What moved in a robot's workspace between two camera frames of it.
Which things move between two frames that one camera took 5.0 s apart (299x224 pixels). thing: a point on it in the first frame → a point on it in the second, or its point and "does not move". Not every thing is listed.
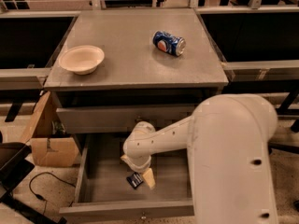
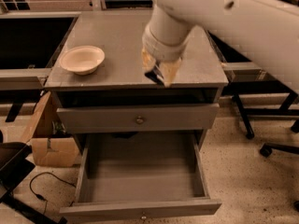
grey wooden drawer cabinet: (135, 82) does not move
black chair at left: (16, 163) does not move
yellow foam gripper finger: (149, 177) → (169, 70)
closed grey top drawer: (118, 119) does not move
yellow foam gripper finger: (124, 158) → (148, 61)
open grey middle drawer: (109, 189) does not move
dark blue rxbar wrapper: (135, 179) → (153, 76)
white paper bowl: (83, 60) does not move
